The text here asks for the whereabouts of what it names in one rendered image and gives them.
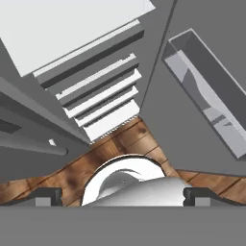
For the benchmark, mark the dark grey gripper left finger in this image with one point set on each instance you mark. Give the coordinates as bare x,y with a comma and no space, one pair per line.
48,194

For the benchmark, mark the grey appliance door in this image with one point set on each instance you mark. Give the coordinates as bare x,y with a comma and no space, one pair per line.
29,105

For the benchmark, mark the white round object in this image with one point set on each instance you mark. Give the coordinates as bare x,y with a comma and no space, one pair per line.
112,173

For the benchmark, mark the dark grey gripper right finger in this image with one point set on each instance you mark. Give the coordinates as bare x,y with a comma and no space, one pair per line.
197,194

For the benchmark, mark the clear fridge door bin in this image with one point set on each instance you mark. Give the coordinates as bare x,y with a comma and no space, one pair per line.
208,93

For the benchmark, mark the grey fridge door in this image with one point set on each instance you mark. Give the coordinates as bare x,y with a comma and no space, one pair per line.
166,128

